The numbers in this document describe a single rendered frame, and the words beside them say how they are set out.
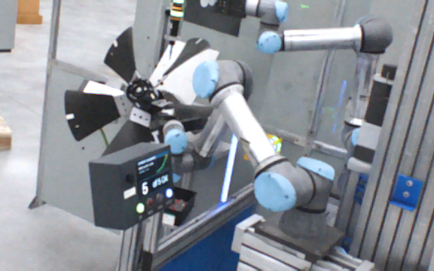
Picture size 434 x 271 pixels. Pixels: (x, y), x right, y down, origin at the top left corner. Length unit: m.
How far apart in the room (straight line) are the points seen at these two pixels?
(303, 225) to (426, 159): 0.41
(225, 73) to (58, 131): 2.15
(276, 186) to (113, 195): 0.46
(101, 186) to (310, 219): 0.64
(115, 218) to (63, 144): 2.24
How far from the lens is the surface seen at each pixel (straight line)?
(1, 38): 8.29
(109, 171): 1.67
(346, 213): 2.11
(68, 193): 3.98
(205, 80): 1.90
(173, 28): 2.45
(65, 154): 3.91
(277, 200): 1.75
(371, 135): 2.04
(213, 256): 2.56
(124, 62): 2.70
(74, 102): 2.66
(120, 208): 1.68
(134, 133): 2.49
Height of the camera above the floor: 1.87
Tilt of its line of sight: 17 degrees down
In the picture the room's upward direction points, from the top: 9 degrees clockwise
